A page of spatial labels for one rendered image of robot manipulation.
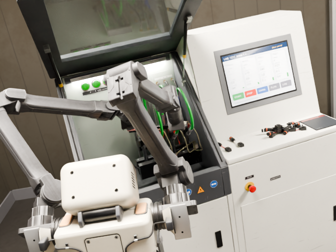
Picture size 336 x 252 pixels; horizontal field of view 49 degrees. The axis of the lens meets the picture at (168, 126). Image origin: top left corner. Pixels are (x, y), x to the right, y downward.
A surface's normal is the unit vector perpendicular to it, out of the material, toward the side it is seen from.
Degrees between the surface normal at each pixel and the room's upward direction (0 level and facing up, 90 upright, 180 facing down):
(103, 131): 90
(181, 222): 82
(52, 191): 50
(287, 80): 76
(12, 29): 90
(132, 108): 108
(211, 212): 90
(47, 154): 90
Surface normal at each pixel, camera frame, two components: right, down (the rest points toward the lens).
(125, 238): 0.00, 0.22
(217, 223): 0.29, 0.30
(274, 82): 0.24, 0.07
